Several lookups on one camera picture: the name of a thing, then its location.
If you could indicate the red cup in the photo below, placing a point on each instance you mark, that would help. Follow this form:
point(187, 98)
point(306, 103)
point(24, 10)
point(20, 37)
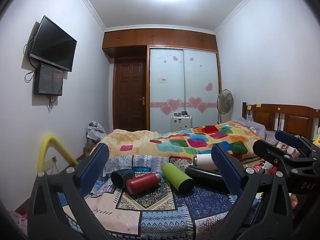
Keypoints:
point(142, 183)

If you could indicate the grey patterned pillow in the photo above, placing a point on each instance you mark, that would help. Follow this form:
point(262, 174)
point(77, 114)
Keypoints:
point(251, 127)

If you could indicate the pink cloth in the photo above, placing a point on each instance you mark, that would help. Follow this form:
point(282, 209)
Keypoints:
point(22, 218)

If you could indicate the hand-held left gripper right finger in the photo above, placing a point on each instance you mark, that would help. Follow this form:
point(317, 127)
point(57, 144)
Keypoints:
point(225, 166)

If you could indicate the grey cloth bundle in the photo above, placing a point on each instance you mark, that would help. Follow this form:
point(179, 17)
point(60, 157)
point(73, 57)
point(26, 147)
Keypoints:
point(96, 131)

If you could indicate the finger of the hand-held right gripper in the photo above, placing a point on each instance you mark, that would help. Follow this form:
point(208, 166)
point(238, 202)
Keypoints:
point(287, 138)
point(268, 152)

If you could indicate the sliding wardrobe with heart stickers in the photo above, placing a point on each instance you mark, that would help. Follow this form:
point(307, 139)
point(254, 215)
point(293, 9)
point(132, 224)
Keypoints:
point(185, 85)

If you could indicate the wall-mounted black television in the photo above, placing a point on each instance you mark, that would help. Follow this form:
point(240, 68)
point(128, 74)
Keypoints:
point(53, 46)

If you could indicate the patterned bed sheet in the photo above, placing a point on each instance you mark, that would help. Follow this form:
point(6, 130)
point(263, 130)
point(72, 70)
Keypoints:
point(155, 210)

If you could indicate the yellow foam tube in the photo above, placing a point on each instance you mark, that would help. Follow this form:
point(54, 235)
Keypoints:
point(51, 142)

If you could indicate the wall socket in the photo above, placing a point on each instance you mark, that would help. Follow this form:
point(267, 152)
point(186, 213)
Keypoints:
point(54, 160)

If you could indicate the white cup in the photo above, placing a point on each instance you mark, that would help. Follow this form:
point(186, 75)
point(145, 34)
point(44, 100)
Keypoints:
point(203, 162)

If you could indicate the standing fan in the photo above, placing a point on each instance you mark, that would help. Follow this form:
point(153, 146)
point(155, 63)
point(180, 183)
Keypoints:
point(225, 102)

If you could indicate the green cup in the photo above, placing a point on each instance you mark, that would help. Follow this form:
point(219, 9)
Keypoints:
point(178, 178)

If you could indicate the colourful checked blanket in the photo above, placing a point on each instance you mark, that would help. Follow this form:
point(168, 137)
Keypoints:
point(175, 140)

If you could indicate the brown wooden headboard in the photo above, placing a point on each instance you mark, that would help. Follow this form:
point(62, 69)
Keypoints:
point(292, 118)

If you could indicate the black cup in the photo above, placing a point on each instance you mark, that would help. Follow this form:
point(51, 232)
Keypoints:
point(202, 175)

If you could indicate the small black wall monitor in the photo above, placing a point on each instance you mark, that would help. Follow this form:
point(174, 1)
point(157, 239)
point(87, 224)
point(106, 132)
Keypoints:
point(48, 80)

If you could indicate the dark teal cup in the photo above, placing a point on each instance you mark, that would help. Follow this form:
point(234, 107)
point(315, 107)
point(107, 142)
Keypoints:
point(119, 178)

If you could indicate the brown wooden door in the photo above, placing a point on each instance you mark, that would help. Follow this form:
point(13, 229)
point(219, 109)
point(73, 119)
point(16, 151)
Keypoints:
point(130, 92)

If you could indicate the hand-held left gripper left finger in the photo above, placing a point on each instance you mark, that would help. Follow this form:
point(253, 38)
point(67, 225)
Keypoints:
point(96, 166)

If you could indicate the brown overhead cabinet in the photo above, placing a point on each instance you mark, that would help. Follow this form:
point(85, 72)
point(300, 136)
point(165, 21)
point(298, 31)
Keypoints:
point(155, 37)

